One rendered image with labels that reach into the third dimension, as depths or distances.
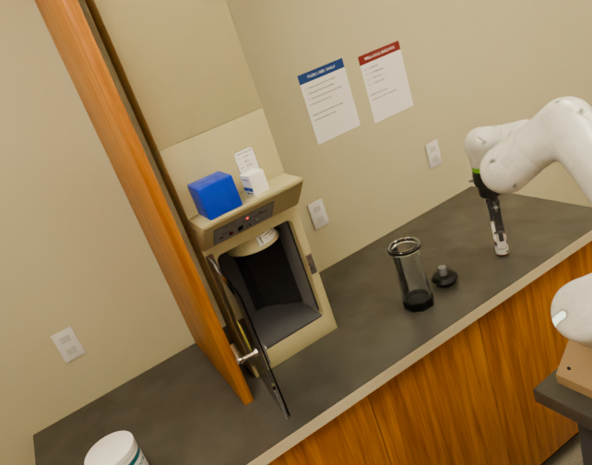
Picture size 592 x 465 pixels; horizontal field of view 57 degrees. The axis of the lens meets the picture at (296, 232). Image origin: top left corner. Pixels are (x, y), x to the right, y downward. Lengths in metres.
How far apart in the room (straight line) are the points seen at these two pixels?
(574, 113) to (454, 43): 1.29
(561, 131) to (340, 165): 1.09
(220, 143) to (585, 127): 0.89
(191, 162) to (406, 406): 0.98
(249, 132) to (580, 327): 0.96
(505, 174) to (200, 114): 0.79
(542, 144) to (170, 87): 0.92
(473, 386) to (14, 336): 1.51
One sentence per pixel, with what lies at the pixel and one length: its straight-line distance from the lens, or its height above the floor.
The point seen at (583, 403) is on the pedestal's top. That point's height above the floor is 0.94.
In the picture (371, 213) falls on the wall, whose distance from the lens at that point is 2.34.
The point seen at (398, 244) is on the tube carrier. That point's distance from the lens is 1.79.
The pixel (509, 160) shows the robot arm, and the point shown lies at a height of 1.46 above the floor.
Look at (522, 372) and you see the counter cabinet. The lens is 2.12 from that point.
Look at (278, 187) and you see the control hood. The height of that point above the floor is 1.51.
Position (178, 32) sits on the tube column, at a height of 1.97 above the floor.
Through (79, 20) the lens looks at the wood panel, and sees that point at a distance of 1.36.
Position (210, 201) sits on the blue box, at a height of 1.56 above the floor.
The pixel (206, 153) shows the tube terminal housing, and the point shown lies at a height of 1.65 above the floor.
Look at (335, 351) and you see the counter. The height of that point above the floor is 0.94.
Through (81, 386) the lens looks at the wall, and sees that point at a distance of 2.10.
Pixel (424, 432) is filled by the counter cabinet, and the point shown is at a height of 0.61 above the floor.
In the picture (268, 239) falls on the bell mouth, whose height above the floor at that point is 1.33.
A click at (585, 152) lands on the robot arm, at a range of 1.30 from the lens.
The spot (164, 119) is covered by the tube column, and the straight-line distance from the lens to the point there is 1.48.
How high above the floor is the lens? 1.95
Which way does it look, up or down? 22 degrees down
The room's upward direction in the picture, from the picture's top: 19 degrees counter-clockwise
